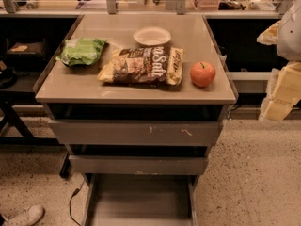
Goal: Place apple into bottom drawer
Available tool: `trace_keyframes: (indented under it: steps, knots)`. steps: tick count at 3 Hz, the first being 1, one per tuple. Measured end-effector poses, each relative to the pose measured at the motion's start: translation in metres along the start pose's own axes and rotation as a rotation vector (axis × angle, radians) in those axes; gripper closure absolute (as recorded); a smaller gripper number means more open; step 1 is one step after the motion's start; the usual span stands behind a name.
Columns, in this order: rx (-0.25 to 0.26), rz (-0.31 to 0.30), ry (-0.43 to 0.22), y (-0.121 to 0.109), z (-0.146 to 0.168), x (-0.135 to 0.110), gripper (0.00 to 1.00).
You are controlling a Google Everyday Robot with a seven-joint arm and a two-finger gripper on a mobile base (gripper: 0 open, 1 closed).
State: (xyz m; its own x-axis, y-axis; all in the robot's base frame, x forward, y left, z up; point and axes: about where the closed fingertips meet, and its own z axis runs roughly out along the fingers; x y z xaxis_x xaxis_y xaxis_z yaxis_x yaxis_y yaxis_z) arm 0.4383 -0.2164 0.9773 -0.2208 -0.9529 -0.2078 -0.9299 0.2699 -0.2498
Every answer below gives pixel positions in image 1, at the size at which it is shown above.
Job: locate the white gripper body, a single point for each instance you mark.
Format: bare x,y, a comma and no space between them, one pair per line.
290,37

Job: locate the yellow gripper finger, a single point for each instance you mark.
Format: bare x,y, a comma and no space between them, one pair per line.
269,35
283,92

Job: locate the white sneaker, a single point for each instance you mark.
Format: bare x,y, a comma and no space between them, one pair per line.
29,217

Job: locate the grey drawer cabinet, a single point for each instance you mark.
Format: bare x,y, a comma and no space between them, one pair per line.
152,105

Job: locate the grey top drawer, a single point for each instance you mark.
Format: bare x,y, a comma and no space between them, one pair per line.
138,133

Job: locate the brown sea salt chip bag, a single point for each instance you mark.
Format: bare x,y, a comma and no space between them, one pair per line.
144,65

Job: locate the grey open bottom drawer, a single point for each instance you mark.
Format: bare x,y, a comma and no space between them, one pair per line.
140,200

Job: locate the green chip bag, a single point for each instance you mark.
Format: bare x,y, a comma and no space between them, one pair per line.
81,51

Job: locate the white paper bowl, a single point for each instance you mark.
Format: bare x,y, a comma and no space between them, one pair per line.
152,35

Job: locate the red apple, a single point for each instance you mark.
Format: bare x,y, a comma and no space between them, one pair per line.
202,74

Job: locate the grey middle drawer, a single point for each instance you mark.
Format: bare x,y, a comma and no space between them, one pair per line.
139,165

